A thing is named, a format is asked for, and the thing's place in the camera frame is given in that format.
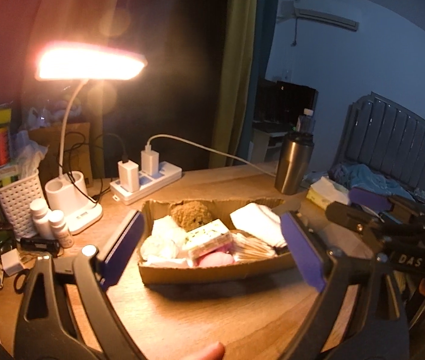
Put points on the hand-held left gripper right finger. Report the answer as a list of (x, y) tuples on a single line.
[(302, 251)]

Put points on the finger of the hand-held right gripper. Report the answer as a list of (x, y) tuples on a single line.
[(370, 198), (347, 215)]

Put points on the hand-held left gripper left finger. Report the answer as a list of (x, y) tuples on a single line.
[(122, 247)]

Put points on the cotton swab pack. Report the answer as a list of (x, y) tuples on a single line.
[(253, 249)]

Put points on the clear bubble wrap bag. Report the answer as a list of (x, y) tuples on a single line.
[(257, 221)]

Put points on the brown plush toy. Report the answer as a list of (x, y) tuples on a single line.
[(192, 213)]

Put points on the green printed tissue box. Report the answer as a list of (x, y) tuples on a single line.
[(207, 238)]

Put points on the pink plush toy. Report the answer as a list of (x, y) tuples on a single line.
[(216, 258)]

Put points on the cardboard box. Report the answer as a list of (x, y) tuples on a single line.
[(216, 273)]

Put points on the white soft tissue pack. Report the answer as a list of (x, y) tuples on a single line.
[(325, 193)]

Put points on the person's left hand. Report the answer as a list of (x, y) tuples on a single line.
[(205, 353)]

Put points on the white crumpled tissue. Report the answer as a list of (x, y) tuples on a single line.
[(160, 245)]

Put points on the white desk lamp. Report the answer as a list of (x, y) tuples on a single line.
[(77, 213)]

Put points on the grey padded headboard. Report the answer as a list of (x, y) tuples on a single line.
[(389, 138)]

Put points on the white charger plug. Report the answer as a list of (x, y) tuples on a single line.
[(129, 176), (149, 163)]

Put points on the steel tumbler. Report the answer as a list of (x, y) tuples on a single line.
[(293, 165)]

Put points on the white power strip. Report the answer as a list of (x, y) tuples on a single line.
[(160, 182)]

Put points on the small black device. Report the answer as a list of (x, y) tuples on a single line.
[(40, 246)]

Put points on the clear water bottle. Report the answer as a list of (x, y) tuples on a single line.
[(306, 122)]

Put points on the black scissors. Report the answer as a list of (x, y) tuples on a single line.
[(21, 281)]

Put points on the white plastic basket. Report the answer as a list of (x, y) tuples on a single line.
[(19, 206)]

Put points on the small white box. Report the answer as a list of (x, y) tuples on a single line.
[(11, 262)]

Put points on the black monitor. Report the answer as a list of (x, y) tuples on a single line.
[(291, 101)]

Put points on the brown paper bag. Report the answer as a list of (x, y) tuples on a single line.
[(47, 146)]

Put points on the white plastic bag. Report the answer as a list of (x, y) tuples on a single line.
[(28, 157)]

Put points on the green curtain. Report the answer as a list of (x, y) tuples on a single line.
[(240, 63)]

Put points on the white air conditioner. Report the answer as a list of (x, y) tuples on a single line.
[(325, 15)]

